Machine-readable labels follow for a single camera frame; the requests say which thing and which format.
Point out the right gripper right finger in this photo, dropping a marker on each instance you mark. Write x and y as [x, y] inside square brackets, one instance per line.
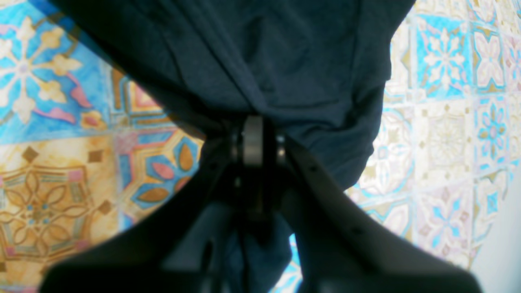
[341, 248]

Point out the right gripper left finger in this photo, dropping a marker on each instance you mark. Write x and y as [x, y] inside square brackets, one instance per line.
[197, 242]

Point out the black t-shirt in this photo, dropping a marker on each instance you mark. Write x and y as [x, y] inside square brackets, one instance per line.
[312, 69]

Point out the patterned tablecloth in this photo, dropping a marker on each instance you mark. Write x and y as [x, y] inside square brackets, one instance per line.
[86, 153]

